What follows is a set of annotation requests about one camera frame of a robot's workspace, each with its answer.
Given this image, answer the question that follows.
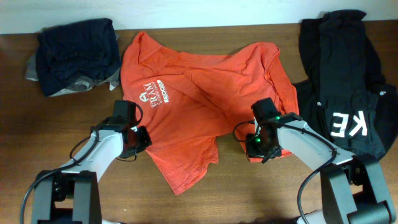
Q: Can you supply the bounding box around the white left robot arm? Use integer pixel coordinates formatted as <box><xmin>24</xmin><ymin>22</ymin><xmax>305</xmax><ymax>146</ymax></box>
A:
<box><xmin>28</xmin><ymin>126</ymin><xmax>152</xmax><ymax>224</ymax></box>

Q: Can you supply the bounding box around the orange t-shirt with white print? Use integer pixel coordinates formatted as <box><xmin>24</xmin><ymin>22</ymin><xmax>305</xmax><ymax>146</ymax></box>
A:
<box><xmin>121</xmin><ymin>32</ymin><xmax>299</xmax><ymax>195</ymax></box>

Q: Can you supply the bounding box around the folded navy blue garment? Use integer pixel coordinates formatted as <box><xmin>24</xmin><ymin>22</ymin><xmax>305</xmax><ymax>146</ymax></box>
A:
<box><xmin>35</xmin><ymin>18</ymin><xmax>121</xmax><ymax>97</ymax></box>

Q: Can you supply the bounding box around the black t-shirt with white letters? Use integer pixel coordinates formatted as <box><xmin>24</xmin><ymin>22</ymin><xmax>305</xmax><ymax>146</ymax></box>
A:
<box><xmin>295</xmin><ymin>9</ymin><xmax>397</xmax><ymax>160</ymax></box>

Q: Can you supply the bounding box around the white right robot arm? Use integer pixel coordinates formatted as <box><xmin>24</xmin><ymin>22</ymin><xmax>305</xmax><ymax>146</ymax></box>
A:
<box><xmin>253</xmin><ymin>113</ymin><xmax>397</xmax><ymax>223</ymax></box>

